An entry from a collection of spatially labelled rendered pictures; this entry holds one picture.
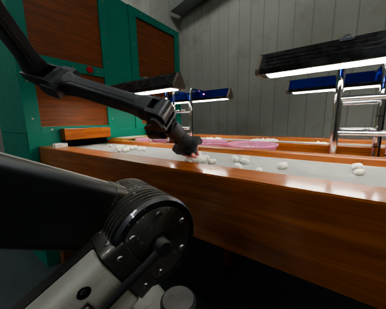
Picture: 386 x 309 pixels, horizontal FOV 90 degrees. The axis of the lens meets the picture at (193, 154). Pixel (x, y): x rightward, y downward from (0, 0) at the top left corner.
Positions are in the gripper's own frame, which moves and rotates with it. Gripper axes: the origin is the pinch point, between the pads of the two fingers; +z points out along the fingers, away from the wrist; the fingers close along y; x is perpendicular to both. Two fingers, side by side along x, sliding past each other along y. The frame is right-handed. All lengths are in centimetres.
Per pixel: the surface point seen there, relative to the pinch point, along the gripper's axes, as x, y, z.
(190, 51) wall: -278, 188, 113
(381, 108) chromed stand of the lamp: -44, -58, 29
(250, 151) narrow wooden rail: -12.3, -14.4, 15.5
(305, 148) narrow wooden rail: -31, -32, 42
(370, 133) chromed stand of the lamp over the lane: -22, -53, 16
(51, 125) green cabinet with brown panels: -1, 95, -20
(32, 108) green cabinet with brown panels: -3, 93, -33
